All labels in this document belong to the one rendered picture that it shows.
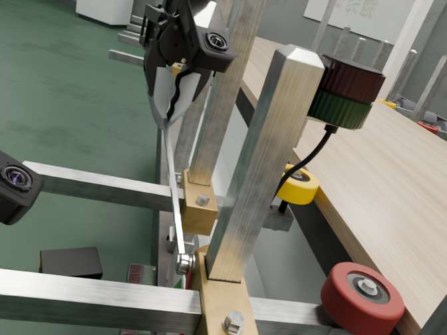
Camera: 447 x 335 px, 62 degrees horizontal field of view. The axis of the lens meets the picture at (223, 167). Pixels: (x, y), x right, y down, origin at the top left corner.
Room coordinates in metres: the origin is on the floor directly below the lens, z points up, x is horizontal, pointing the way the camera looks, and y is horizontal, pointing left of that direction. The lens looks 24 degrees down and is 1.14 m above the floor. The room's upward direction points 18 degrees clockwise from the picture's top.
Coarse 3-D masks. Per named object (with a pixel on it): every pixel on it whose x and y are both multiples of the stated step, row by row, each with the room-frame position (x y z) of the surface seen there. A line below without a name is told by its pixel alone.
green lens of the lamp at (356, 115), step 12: (324, 96) 0.32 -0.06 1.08; (336, 96) 0.31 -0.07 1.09; (312, 108) 0.32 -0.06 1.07; (324, 108) 0.31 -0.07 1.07; (336, 108) 0.31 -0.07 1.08; (348, 108) 0.31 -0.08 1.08; (360, 108) 0.32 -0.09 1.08; (324, 120) 0.31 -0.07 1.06; (336, 120) 0.31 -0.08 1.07; (348, 120) 0.31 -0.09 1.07; (360, 120) 0.32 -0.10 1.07
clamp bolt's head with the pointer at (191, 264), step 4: (192, 256) 0.35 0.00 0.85; (176, 260) 0.35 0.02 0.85; (192, 260) 0.35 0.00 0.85; (176, 264) 0.34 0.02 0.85; (192, 264) 0.34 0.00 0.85; (176, 268) 0.34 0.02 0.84; (188, 268) 0.34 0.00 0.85; (192, 268) 0.34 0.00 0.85; (188, 272) 0.34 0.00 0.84; (192, 272) 0.34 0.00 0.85; (188, 276) 0.34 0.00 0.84; (188, 280) 0.33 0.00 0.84; (188, 284) 0.33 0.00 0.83; (188, 288) 0.33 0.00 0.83
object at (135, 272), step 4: (132, 268) 0.47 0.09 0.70; (136, 268) 0.47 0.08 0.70; (140, 268) 0.48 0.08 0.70; (132, 272) 0.46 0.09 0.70; (136, 272) 0.47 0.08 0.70; (140, 272) 0.47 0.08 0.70; (132, 276) 0.45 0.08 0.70; (136, 276) 0.46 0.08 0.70; (140, 276) 0.46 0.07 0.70; (128, 280) 0.44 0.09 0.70; (132, 280) 0.44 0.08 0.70; (136, 280) 0.45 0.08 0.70; (124, 332) 0.35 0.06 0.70; (128, 332) 0.35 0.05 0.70; (132, 332) 0.36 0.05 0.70
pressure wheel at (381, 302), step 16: (336, 272) 0.34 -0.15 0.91; (352, 272) 0.35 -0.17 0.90; (368, 272) 0.36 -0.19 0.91; (336, 288) 0.31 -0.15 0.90; (352, 288) 0.32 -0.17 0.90; (368, 288) 0.32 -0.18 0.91; (384, 288) 0.34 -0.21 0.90; (336, 304) 0.31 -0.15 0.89; (352, 304) 0.30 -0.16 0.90; (368, 304) 0.30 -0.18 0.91; (384, 304) 0.31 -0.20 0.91; (400, 304) 0.32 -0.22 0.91; (336, 320) 0.30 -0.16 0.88; (352, 320) 0.29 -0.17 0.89; (368, 320) 0.29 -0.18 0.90; (384, 320) 0.29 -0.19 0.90
